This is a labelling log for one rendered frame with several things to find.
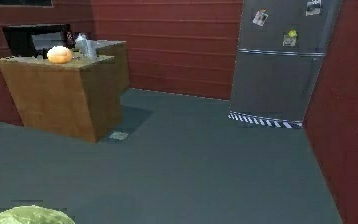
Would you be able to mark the yellow green fridge magnet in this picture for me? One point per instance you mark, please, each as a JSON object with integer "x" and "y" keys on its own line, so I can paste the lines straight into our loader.
{"x": 290, "y": 39}

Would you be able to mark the brown wooden kitchen counter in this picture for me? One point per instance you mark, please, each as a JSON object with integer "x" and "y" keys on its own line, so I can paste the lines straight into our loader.
{"x": 58, "y": 96}

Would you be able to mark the clear grey glass bottle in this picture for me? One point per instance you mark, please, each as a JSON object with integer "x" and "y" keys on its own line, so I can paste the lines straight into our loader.
{"x": 85, "y": 46}

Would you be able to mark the grey white fridge magnet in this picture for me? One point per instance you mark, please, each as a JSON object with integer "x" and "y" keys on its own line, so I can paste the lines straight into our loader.
{"x": 313, "y": 7}

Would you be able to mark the black microwave oven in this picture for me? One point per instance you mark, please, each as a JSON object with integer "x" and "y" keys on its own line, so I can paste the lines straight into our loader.
{"x": 27, "y": 40}

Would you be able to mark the white photo fridge magnet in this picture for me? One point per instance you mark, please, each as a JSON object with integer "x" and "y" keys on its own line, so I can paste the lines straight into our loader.
{"x": 260, "y": 17}

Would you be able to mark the round orange bread loaf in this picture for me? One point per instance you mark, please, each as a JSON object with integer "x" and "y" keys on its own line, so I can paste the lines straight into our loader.
{"x": 59, "y": 54}

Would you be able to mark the grey steel fridge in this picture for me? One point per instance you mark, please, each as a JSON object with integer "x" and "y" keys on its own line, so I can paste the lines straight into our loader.
{"x": 277, "y": 80}

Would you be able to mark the green crumpled bag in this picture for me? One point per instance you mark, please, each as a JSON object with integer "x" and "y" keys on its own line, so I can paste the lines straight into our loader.
{"x": 28, "y": 216}

